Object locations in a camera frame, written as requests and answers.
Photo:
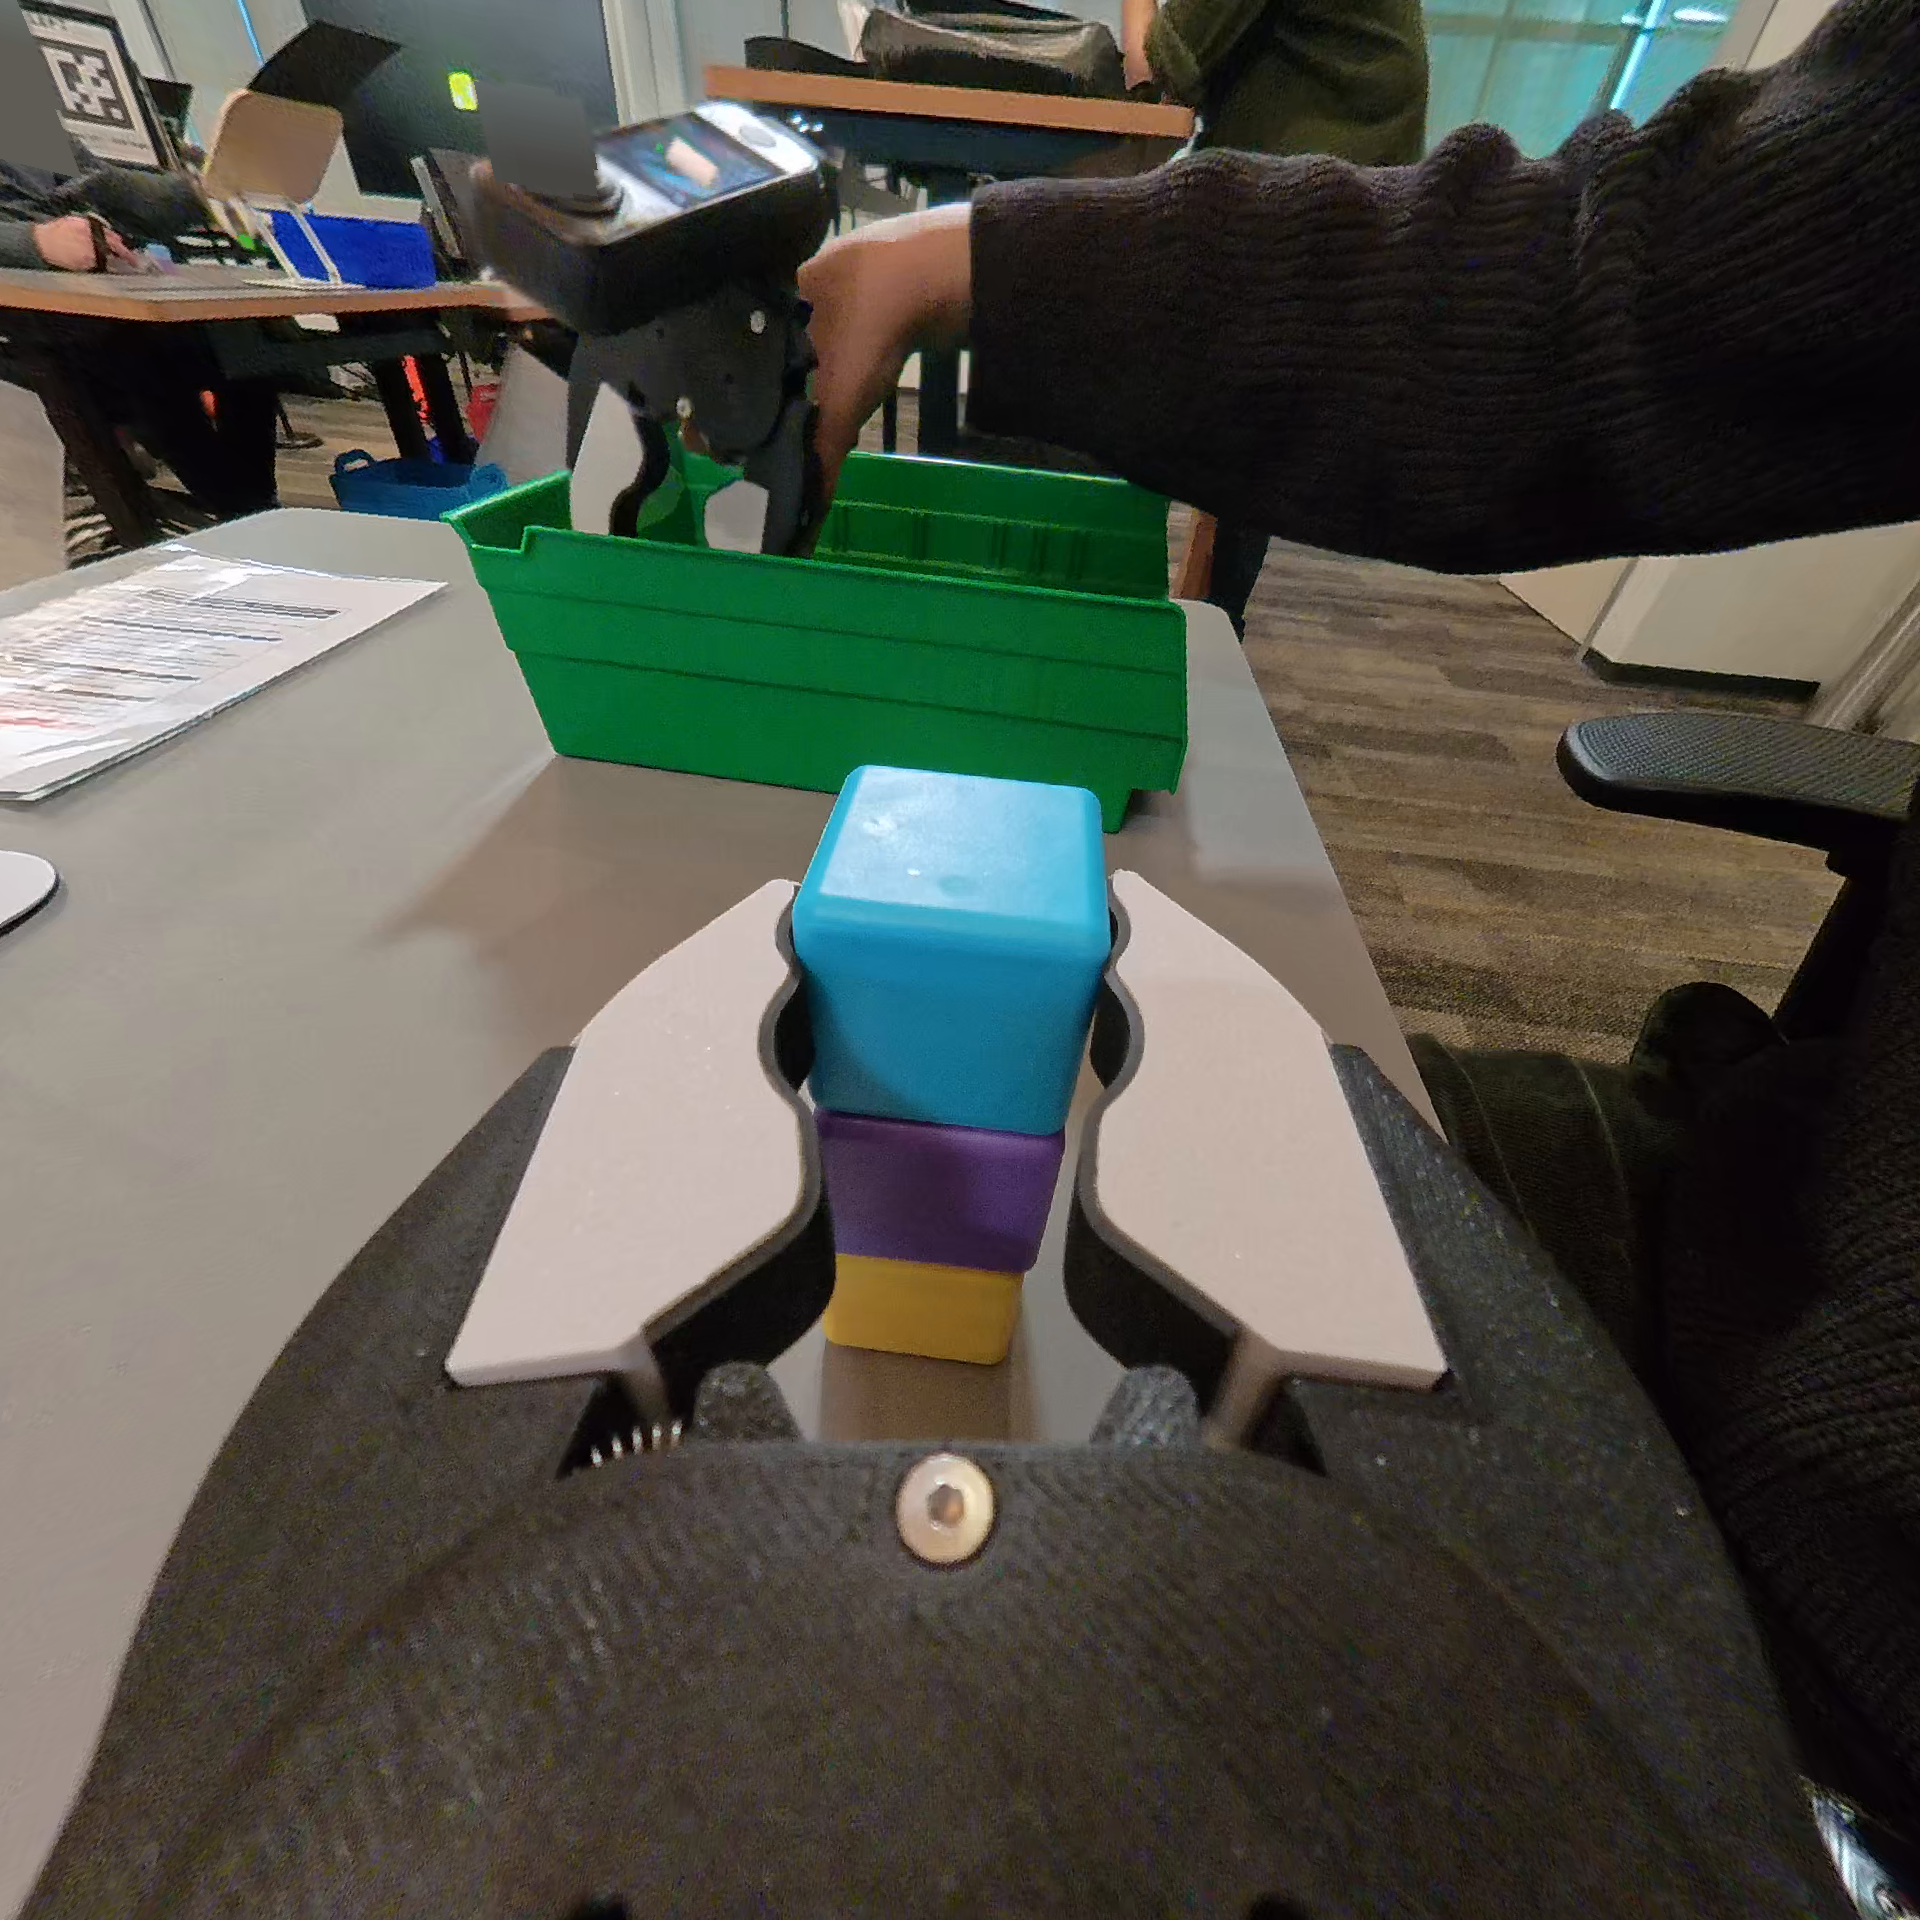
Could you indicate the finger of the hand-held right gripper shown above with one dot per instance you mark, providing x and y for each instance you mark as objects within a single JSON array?
[
  {"x": 608, "y": 481},
  {"x": 734, "y": 519}
]

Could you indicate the black white marker board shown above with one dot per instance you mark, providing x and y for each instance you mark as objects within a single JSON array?
[{"x": 91, "y": 74}]

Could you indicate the purple magnetic cube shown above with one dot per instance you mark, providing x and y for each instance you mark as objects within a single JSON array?
[{"x": 938, "y": 1193}]

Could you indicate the long wooden office desk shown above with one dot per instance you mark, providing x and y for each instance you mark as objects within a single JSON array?
[{"x": 150, "y": 291}]

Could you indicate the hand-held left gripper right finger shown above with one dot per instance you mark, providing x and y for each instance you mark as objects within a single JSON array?
[{"x": 1261, "y": 1171}]

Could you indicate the black monitor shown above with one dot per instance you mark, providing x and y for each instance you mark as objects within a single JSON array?
[{"x": 510, "y": 44}]

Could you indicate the person's black sweater torso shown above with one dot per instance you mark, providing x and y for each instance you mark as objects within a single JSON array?
[{"x": 1831, "y": 1350}]

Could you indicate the blue magnetic cube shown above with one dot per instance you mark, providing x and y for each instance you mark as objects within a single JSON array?
[{"x": 945, "y": 960}]

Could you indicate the blue storage bin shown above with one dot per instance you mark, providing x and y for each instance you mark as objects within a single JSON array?
[{"x": 361, "y": 249}]

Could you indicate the person's black office chair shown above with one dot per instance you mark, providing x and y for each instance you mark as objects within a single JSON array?
[{"x": 1724, "y": 758}]

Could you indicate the person's right forearm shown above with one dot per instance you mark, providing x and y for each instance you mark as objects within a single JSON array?
[{"x": 1424, "y": 331}]

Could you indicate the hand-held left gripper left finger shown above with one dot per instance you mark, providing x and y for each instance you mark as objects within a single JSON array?
[{"x": 660, "y": 1171}]

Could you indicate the black bag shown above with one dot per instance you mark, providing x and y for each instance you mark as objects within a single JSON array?
[{"x": 975, "y": 52}]

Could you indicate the laminated instruction sheet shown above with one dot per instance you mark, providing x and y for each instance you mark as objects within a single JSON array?
[{"x": 180, "y": 644}]

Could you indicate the wooden standing desk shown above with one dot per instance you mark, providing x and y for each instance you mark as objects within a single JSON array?
[{"x": 931, "y": 99}]

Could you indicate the yellow magnetic cube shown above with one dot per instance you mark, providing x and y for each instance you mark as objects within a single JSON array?
[{"x": 923, "y": 1305}]

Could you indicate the white monitor stand base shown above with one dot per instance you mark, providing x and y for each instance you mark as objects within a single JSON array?
[{"x": 18, "y": 893}]

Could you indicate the person's leg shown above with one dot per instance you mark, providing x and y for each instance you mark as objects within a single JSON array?
[{"x": 1531, "y": 1141}]

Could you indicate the grey panel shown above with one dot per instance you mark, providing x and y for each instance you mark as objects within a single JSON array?
[{"x": 525, "y": 420}]

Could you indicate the green plastic bin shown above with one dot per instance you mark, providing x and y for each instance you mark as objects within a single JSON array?
[{"x": 824, "y": 675}]

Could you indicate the blue bag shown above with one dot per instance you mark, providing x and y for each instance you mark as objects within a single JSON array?
[{"x": 398, "y": 489}]

